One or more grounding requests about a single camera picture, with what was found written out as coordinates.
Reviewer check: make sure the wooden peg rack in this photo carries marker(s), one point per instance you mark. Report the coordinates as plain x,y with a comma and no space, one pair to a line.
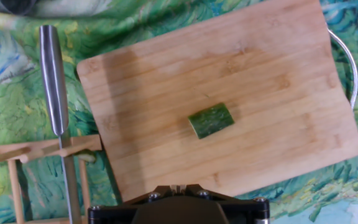
42,148

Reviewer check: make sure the bamboo cutting board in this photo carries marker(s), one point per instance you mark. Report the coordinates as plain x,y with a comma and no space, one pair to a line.
259,77

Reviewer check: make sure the steel cleaver knife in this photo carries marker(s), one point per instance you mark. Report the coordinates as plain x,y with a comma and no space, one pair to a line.
53,81

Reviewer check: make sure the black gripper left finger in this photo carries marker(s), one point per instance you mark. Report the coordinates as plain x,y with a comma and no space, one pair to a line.
110,214

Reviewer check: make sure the green cucumber chunk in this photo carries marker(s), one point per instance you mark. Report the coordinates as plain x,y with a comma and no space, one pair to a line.
211,120

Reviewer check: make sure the painted landscape tablecloth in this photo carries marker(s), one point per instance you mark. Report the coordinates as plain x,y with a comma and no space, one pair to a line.
11,93

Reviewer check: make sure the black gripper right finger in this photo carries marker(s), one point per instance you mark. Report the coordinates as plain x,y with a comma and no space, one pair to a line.
247,214

